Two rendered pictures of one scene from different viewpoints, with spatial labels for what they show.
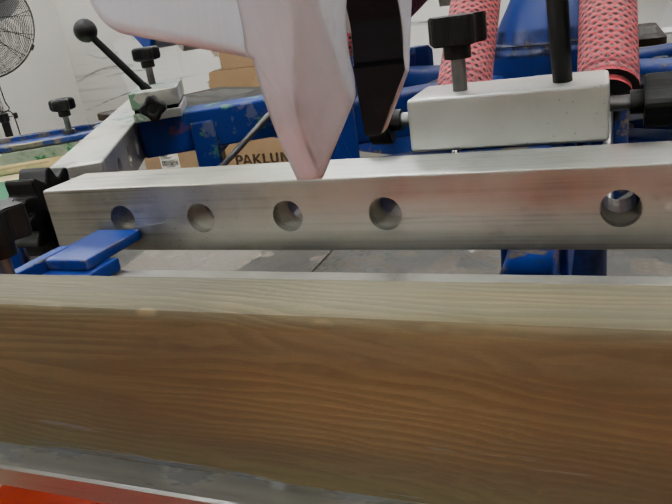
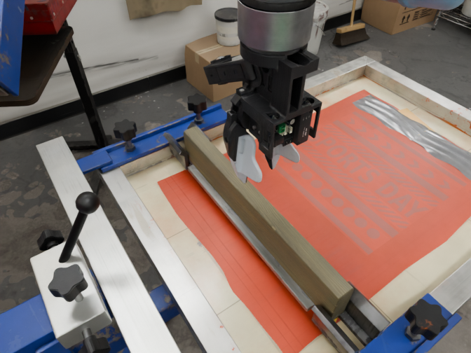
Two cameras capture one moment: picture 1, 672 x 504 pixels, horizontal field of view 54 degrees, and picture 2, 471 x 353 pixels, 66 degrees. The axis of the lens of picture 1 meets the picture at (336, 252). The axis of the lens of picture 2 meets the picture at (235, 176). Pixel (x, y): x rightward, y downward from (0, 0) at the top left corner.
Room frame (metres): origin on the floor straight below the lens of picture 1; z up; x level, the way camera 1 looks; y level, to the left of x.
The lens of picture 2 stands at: (0.52, 0.17, 1.49)
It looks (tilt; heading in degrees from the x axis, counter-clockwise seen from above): 46 degrees down; 212
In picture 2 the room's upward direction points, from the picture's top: straight up
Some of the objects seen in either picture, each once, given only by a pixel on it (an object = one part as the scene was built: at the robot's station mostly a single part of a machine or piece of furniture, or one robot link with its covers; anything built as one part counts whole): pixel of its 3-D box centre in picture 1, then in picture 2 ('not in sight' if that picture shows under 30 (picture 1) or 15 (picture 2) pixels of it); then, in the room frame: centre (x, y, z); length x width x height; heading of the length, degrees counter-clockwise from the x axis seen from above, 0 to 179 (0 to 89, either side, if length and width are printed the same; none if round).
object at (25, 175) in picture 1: (59, 211); not in sight; (0.54, 0.22, 1.02); 0.07 x 0.06 x 0.07; 156
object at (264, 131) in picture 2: not in sight; (274, 93); (0.19, 0.01, 1.26); 0.09 x 0.08 x 0.12; 66
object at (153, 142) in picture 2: not in sight; (167, 143); (0.09, -0.28, 0.97); 0.30 x 0.05 x 0.07; 156
